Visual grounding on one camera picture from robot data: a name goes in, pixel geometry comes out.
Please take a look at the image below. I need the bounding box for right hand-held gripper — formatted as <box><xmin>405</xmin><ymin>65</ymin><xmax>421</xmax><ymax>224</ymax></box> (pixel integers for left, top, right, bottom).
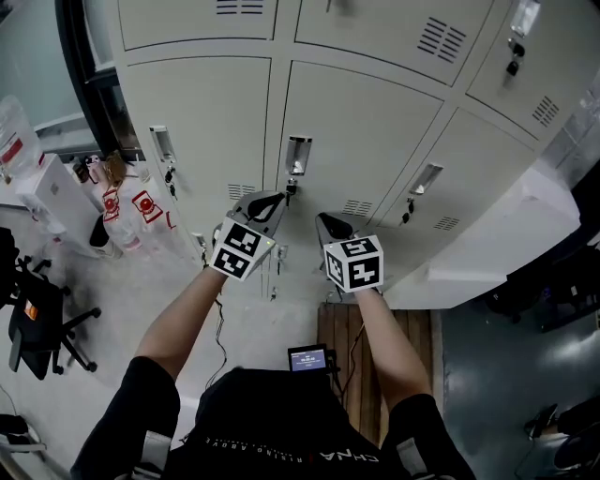
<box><xmin>315</xmin><ymin>212</ymin><xmax>384</xmax><ymax>294</ymax></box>

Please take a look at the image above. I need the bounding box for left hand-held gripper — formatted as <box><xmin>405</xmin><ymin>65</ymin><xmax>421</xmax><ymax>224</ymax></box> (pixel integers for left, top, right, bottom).
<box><xmin>208</xmin><ymin>189</ymin><xmax>288</xmax><ymax>282</ymax></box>

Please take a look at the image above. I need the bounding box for grey metal locker door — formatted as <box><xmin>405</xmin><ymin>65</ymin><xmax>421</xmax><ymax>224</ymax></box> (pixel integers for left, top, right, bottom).
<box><xmin>275</xmin><ymin>59</ymin><xmax>445</xmax><ymax>226</ymax></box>

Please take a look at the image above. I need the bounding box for white metal locker cabinet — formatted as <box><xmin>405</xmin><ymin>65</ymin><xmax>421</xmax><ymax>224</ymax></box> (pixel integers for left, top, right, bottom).
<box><xmin>105</xmin><ymin>0</ymin><xmax>571</xmax><ymax>301</ymax></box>

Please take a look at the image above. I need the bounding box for person's left forearm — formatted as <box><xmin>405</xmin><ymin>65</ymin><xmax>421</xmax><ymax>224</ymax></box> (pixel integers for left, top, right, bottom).
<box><xmin>134</xmin><ymin>267</ymin><xmax>232</xmax><ymax>382</ymax></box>

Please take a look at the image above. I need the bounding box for person's right forearm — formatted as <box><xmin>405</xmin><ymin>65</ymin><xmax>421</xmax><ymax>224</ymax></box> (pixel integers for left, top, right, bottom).
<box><xmin>354</xmin><ymin>286</ymin><xmax>433</xmax><ymax>410</ymax></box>

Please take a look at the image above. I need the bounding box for clear jug with red label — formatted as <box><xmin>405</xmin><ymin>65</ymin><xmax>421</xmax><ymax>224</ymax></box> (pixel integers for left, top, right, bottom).
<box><xmin>100</xmin><ymin>185</ymin><xmax>142</xmax><ymax>257</ymax></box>
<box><xmin>163</xmin><ymin>208</ymin><xmax>188</xmax><ymax>249</ymax></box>
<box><xmin>128</xmin><ymin>187</ymin><xmax>166</xmax><ymax>235</ymax></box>

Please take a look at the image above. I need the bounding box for wooden pallet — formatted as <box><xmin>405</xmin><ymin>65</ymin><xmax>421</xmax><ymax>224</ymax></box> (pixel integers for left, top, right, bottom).
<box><xmin>317</xmin><ymin>302</ymin><xmax>444</xmax><ymax>446</ymax></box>

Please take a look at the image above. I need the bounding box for small black display device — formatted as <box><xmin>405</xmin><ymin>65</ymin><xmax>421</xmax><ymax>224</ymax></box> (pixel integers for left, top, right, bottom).
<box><xmin>287</xmin><ymin>344</ymin><xmax>329</xmax><ymax>374</ymax></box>

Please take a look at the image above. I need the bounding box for person's black shirt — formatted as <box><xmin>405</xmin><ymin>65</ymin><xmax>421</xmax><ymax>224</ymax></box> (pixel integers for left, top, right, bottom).
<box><xmin>69</xmin><ymin>355</ymin><xmax>474</xmax><ymax>480</ymax></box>

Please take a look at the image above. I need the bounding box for white box on floor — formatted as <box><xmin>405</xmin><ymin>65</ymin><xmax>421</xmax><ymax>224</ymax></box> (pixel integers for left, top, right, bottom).
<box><xmin>16</xmin><ymin>153</ymin><xmax>121</xmax><ymax>259</ymax></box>

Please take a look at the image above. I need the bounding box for black office chair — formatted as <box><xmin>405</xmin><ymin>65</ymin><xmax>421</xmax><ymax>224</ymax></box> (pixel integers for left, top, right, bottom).
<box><xmin>0</xmin><ymin>227</ymin><xmax>102</xmax><ymax>381</ymax></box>

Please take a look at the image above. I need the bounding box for large clear water jug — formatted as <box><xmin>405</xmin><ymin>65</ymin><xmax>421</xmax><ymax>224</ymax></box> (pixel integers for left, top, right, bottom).
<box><xmin>0</xmin><ymin>95</ymin><xmax>46</xmax><ymax>182</ymax></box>

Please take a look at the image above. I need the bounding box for shiny plastic wrapped panel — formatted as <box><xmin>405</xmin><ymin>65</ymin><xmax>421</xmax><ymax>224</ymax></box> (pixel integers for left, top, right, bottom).
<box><xmin>538</xmin><ymin>88</ymin><xmax>600</xmax><ymax>188</ymax></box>

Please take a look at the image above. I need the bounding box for black cable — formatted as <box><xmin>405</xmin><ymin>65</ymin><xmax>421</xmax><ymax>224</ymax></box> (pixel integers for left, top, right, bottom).
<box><xmin>205</xmin><ymin>299</ymin><xmax>229</xmax><ymax>390</ymax></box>
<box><xmin>337</xmin><ymin>322</ymin><xmax>371</xmax><ymax>399</ymax></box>

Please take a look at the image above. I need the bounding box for grey shoulder strap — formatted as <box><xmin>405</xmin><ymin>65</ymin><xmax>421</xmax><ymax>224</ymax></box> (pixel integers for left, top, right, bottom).
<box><xmin>396</xmin><ymin>438</ymin><xmax>430</xmax><ymax>480</ymax></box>
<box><xmin>140</xmin><ymin>428</ymin><xmax>173</xmax><ymax>474</ymax></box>

